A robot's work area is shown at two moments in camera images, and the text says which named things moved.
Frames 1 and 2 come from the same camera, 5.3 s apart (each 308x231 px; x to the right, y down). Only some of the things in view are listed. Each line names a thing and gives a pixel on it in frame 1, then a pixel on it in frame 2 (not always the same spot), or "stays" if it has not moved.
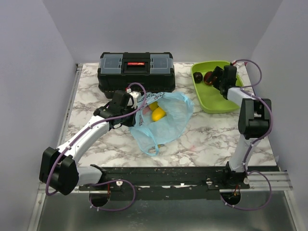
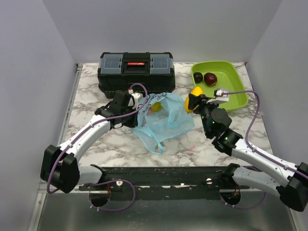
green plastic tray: x=209 y=99 stays
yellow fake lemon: x=158 y=114 → x=196 y=91
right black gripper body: x=219 y=82 → x=205 y=109
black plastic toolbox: x=116 y=70 stays
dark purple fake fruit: x=198 y=77 stays
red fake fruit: x=208 y=78 stays
